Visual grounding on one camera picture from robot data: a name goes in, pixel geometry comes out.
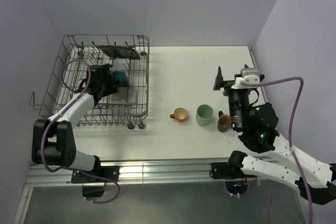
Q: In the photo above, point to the dark brown mug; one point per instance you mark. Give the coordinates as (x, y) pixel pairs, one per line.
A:
(224, 123)

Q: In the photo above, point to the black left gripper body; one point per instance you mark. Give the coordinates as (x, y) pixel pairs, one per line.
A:
(106, 84)

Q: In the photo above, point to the aluminium mounting rail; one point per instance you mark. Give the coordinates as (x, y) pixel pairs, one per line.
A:
(134, 172)

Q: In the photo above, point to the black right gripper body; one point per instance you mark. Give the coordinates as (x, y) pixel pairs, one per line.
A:
(233, 95)

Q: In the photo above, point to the pale green cup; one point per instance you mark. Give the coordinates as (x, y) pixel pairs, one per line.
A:
(204, 114)

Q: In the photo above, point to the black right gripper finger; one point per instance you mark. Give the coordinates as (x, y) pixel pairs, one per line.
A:
(247, 71)
(219, 80)

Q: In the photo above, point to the black floral square plate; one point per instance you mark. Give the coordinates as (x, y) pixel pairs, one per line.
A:
(119, 52)

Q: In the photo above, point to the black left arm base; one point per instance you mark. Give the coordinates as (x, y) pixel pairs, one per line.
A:
(109, 172)

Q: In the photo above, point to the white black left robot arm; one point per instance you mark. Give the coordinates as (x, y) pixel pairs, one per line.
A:
(54, 143)

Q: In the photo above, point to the small red orange cup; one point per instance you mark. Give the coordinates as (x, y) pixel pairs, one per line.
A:
(180, 114)

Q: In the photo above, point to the dark bowl tan inside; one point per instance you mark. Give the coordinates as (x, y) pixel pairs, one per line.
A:
(120, 79)

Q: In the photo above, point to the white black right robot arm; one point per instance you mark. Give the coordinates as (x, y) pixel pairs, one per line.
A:
(256, 126)

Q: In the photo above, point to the grey wire dish rack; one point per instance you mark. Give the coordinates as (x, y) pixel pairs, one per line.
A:
(129, 106)

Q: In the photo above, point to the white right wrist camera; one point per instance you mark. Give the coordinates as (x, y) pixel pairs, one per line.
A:
(240, 81)

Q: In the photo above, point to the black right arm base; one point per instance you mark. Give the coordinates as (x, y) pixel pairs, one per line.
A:
(228, 170)

